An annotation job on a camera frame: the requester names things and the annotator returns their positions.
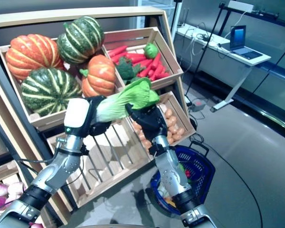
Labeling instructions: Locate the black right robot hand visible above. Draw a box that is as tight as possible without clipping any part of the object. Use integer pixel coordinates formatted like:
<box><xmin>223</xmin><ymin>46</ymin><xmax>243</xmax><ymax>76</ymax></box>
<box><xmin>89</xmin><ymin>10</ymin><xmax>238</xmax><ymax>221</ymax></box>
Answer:
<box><xmin>124</xmin><ymin>103</ymin><xmax>168</xmax><ymax>143</ymax></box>

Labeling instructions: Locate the small leafy napa cabbage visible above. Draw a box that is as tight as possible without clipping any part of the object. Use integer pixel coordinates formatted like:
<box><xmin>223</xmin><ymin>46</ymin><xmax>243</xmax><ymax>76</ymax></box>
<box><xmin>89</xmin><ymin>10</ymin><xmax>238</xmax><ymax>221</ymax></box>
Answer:
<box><xmin>95</xmin><ymin>77</ymin><xmax>161</xmax><ymax>123</ymax></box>

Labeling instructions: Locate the blue plastic shopping basket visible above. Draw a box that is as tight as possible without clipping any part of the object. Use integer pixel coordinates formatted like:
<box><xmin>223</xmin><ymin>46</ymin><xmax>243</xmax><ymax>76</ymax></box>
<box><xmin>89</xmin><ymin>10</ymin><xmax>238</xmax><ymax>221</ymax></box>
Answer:
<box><xmin>150</xmin><ymin>140</ymin><xmax>216</xmax><ymax>216</ymax></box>

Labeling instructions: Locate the wooden crate of potatoes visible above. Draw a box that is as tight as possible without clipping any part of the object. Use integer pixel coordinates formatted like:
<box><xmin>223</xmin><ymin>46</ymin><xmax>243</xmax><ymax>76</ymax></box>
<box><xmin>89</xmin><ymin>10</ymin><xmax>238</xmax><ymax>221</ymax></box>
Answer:
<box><xmin>127</xmin><ymin>91</ymin><xmax>197</xmax><ymax>155</ymax></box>

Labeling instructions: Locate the grey box with red button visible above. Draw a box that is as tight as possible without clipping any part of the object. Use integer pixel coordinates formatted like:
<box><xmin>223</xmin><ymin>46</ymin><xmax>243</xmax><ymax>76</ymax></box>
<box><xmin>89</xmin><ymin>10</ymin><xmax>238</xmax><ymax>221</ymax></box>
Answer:
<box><xmin>190</xmin><ymin>99</ymin><xmax>209</xmax><ymax>112</ymax></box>

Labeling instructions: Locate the dark green broccoli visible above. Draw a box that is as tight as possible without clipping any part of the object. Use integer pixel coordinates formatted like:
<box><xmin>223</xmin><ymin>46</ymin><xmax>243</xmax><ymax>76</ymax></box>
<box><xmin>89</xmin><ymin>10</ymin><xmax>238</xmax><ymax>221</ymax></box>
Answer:
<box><xmin>115</xmin><ymin>57</ymin><xmax>145</xmax><ymax>85</ymax></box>

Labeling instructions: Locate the pale slatted wooden crate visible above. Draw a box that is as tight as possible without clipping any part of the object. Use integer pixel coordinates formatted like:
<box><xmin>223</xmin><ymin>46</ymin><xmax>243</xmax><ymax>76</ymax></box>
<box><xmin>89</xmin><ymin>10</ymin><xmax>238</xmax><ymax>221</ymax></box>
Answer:
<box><xmin>46</xmin><ymin>116</ymin><xmax>157</xmax><ymax>209</ymax></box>

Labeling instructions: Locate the orange pumpkin with green stem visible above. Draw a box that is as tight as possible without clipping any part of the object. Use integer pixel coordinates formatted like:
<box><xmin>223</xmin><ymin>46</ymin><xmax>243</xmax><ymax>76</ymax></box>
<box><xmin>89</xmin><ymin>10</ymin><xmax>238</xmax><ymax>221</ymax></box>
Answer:
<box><xmin>79</xmin><ymin>54</ymin><xmax>117</xmax><ymax>98</ymax></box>

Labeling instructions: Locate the small round green cabbage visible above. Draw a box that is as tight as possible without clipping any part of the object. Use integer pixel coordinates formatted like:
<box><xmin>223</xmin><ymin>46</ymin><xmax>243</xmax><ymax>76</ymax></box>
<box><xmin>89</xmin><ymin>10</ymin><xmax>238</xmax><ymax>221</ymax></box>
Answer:
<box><xmin>143</xmin><ymin>42</ymin><xmax>159</xmax><ymax>59</ymax></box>

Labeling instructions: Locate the wooden crate of carrots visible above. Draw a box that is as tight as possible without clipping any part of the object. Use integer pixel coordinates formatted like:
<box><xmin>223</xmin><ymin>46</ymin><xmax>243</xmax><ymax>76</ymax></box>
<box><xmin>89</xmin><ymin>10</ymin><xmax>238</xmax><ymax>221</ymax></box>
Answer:
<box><xmin>101</xmin><ymin>26</ymin><xmax>184</xmax><ymax>91</ymax></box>

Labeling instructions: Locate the black tripod pole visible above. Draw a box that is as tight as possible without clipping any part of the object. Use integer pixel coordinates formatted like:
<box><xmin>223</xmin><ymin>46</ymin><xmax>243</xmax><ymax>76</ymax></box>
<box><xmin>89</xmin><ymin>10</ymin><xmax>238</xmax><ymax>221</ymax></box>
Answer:
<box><xmin>184</xmin><ymin>2</ymin><xmax>231</xmax><ymax>98</ymax></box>

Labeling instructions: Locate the wooden crate of pumpkins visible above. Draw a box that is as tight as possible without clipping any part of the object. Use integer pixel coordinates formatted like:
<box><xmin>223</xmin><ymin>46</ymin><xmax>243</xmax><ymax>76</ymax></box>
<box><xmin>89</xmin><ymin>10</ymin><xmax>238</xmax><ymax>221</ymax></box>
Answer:
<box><xmin>0</xmin><ymin>35</ymin><xmax>126</xmax><ymax>131</ymax></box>

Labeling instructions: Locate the green striped pumpkin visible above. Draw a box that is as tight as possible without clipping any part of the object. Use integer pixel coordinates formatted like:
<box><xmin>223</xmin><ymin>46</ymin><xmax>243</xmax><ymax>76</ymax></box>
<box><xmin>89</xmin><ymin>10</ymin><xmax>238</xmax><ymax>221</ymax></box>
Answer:
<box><xmin>20</xmin><ymin>67</ymin><xmax>83</xmax><ymax>117</ymax></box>
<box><xmin>56</xmin><ymin>16</ymin><xmax>105</xmax><ymax>65</ymax></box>

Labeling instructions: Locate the open laptop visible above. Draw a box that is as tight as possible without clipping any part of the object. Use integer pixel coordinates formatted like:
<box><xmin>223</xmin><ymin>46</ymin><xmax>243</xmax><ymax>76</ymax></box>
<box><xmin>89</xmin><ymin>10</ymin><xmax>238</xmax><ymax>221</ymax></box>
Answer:
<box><xmin>229</xmin><ymin>25</ymin><xmax>264</xmax><ymax>60</ymax></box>

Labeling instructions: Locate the white standing desk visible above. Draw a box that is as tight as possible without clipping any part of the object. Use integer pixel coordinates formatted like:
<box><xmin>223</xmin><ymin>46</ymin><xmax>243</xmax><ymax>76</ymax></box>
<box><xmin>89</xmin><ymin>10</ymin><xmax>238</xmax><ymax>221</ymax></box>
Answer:
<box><xmin>174</xmin><ymin>22</ymin><xmax>273</xmax><ymax>114</ymax></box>

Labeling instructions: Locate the large orange pumpkin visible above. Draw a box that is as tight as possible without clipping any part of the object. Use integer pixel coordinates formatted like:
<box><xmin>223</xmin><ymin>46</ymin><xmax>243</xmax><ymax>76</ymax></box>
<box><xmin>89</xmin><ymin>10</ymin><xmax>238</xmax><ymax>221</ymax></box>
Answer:
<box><xmin>5</xmin><ymin>34</ymin><xmax>65</xmax><ymax>81</ymax></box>

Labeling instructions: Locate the white rectangular box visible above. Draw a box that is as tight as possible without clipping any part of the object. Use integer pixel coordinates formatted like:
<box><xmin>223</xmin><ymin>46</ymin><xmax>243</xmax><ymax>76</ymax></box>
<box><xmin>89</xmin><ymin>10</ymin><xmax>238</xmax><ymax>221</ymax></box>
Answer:
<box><xmin>228</xmin><ymin>0</ymin><xmax>255</xmax><ymax>12</ymax></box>

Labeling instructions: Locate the wooden crate of onions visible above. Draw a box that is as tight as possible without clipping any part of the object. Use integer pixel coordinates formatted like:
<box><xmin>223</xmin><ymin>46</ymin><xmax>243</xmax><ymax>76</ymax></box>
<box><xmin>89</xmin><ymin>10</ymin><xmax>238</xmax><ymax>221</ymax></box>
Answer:
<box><xmin>0</xmin><ymin>160</ymin><xmax>27</xmax><ymax>228</ymax></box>

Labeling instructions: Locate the long black floor cable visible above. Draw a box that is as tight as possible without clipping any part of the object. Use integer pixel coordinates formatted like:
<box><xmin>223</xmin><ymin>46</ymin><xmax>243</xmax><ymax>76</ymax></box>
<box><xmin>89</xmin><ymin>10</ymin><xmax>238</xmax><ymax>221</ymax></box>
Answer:
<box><xmin>194</xmin><ymin>134</ymin><xmax>263</xmax><ymax>228</ymax></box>

